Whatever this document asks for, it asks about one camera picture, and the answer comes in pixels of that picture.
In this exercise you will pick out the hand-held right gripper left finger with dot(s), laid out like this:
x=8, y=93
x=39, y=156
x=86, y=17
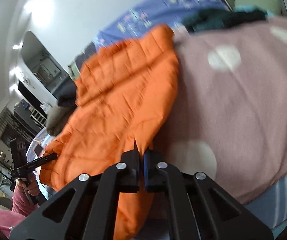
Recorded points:
x=131, y=175

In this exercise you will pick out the person's left hand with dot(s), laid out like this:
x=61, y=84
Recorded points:
x=32, y=186

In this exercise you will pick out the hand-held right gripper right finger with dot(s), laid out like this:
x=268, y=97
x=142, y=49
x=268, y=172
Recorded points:
x=147, y=170

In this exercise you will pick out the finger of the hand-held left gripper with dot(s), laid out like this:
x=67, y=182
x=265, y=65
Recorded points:
x=43, y=159

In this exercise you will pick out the white ladder shelf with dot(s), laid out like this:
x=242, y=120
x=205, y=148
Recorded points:
x=37, y=117

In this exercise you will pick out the orange hooded puffer jacket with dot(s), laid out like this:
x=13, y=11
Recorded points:
x=113, y=100

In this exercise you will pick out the black jacket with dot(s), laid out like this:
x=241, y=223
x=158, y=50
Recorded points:
x=66, y=97

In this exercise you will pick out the dark green garment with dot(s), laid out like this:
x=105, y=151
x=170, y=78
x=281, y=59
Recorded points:
x=213, y=18

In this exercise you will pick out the arched wall mirror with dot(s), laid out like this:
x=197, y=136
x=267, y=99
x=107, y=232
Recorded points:
x=41, y=62

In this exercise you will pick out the person's pink clothing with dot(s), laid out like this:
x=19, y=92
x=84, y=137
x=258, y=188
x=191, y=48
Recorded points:
x=1, y=220

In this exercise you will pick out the dark printed sofa cover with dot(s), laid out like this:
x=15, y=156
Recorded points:
x=86, y=52

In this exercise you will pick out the green pillow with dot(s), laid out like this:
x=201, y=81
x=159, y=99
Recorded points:
x=258, y=2

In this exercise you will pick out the white rabbit figurine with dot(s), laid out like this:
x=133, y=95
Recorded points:
x=44, y=107

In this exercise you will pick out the round table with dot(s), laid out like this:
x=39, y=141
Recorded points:
x=38, y=137

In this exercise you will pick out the person's left forearm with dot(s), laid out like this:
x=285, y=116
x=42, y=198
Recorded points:
x=21, y=202

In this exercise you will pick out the white wall ornament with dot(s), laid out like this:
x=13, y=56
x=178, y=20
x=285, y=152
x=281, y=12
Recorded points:
x=25, y=80

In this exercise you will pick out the black cabinet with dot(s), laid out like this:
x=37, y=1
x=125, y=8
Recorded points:
x=23, y=115

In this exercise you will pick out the pink polka-dot blanket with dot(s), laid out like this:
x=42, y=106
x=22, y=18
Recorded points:
x=246, y=105

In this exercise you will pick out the blue tree-print sheet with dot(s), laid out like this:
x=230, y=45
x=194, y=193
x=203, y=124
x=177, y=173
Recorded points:
x=143, y=17

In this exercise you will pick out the beige cloth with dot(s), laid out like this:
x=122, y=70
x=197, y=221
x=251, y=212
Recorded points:
x=57, y=120

